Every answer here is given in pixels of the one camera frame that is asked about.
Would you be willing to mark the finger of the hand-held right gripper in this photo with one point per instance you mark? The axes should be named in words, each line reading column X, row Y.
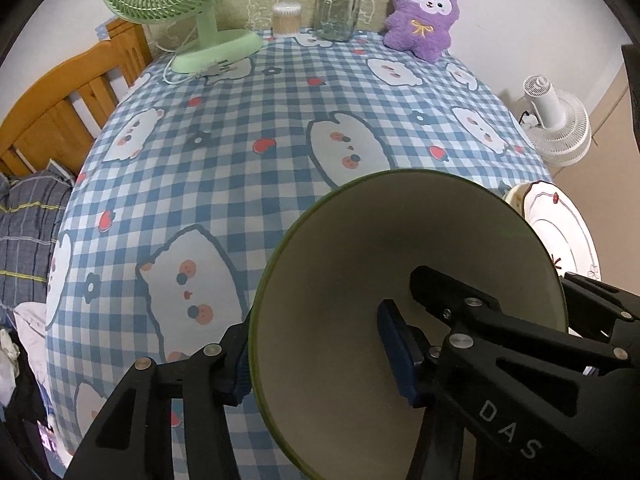
column 610, row 310
column 475, row 320

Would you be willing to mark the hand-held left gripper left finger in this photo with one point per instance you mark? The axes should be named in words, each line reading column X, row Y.
column 242, row 380

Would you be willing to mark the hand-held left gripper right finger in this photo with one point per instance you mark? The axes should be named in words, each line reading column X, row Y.
column 397, row 350

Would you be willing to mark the grey patterned ceramic bowl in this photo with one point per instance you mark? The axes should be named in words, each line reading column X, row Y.
column 350, row 270

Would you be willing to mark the white plate pink flowers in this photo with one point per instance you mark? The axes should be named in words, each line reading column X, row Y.
column 555, row 230

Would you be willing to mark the beige wooden door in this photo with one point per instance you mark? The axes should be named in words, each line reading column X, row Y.
column 612, row 125

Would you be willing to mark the white clip fan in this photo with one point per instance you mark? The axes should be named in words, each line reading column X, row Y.
column 565, row 130

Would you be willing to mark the blue checkered tablecloth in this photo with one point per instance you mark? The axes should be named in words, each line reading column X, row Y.
column 225, row 170

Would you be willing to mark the black clothing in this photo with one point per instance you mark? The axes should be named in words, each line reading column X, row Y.
column 30, row 410

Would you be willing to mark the white garment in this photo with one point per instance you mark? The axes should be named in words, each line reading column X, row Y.
column 32, row 330

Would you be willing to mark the crumpled white cloth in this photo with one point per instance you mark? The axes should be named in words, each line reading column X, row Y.
column 7, row 360

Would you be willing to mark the grey plaid bedding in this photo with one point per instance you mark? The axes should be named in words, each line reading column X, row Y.
column 30, row 240

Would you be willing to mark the purple plush bunny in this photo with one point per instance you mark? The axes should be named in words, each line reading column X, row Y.
column 420, row 30

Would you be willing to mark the glass jar with dark lid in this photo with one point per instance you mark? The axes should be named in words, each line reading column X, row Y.
column 335, row 10

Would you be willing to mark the clear cotton swab container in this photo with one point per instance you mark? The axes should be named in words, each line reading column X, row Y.
column 286, row 22

